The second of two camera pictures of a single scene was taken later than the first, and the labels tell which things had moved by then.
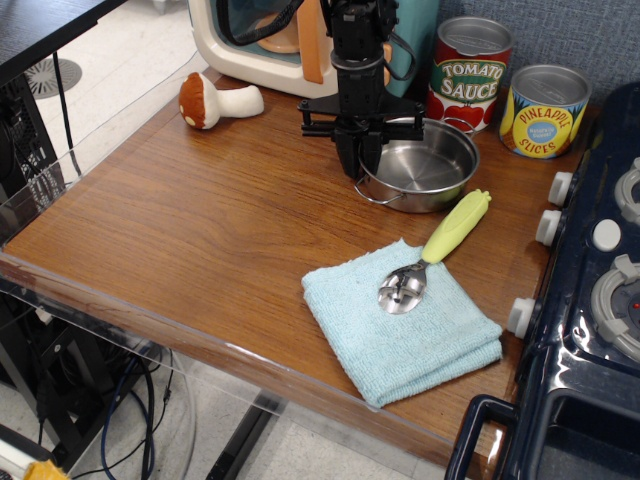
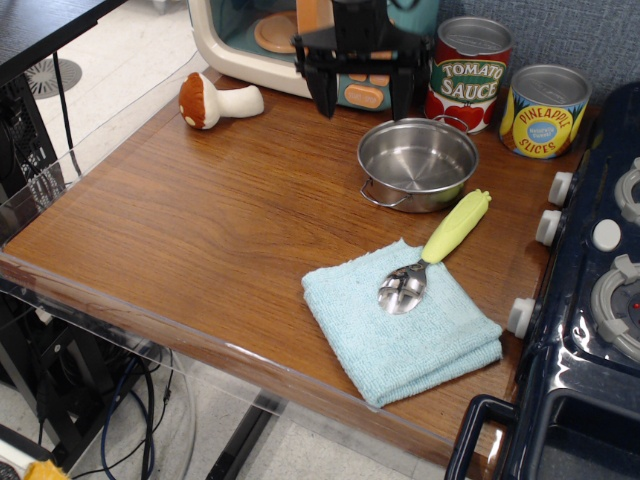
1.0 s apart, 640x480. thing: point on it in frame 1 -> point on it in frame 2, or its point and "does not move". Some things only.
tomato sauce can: [470, 61] does not move
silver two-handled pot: [424, 176] does not move
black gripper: [361, 105] -> [363, 43]
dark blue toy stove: [577, 410] does not move
